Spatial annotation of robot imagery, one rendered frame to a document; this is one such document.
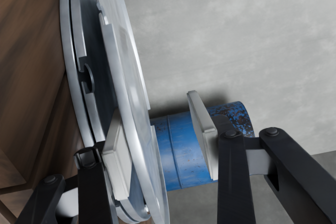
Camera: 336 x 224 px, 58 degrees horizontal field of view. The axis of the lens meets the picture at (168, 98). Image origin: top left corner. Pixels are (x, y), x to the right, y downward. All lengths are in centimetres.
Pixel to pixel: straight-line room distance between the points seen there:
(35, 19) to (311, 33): 253
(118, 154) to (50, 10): 11
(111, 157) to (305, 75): 278
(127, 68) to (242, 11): 208
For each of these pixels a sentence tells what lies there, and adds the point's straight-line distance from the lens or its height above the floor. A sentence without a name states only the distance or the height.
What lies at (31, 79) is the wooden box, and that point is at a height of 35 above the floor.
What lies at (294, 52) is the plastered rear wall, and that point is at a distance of 269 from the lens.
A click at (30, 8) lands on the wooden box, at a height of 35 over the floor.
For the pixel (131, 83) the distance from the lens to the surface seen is 26.
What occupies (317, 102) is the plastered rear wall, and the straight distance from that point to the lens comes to 320.
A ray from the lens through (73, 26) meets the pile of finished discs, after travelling 23.
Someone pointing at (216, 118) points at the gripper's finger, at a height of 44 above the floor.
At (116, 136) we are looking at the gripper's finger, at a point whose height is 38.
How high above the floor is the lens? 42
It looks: 2 degrees down
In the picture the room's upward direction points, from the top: 78 degrees clockwise
